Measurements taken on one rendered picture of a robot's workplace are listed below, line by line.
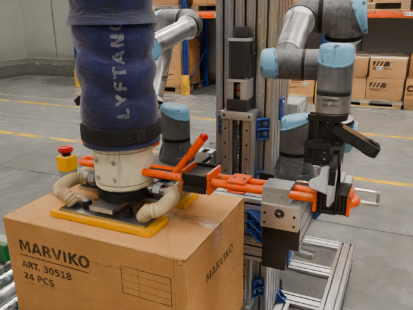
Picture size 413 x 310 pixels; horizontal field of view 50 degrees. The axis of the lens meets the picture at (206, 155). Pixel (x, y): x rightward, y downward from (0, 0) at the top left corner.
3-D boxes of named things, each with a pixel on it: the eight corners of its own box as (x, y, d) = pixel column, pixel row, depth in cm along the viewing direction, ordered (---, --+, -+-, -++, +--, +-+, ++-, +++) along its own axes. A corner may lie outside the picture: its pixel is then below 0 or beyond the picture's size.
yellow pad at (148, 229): (50, 216, 129) (47, 200, 127) (73, 203, 137) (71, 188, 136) (150, 239, 115) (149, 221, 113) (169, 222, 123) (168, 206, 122)
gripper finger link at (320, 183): (307, 203, 104) (313, 164, 105) (333, 207, 102) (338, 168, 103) (305, 203, 101) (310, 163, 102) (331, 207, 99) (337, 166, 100)
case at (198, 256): (22, 330, 141) (2, 216, 129) (100, 266, 176) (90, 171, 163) (190, 393, 117) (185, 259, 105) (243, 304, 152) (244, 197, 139)
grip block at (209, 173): (179, 192, 118) (178, 171, 117) (195, 179, 127) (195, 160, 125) (208, 197, 115) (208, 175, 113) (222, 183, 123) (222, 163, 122)
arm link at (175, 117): (180, 141, 176) (180, 107, 172) (152, 137, 182) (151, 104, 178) (196, 134, 186) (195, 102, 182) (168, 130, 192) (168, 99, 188)
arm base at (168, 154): (169, 151, 196) (168, 130, 193) (200, 155, 190) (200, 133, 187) (152, 162, 183) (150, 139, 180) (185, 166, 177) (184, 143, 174)
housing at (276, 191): (260, 202, 111) (261, 186, 109) (269, 192, 116) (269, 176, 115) (288, 207, 108) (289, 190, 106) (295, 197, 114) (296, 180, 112)
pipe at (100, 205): (53, 202, 129) (50, 184, 127) (106, 174, 151) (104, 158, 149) (153, 223, 115) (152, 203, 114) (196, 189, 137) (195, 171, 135)
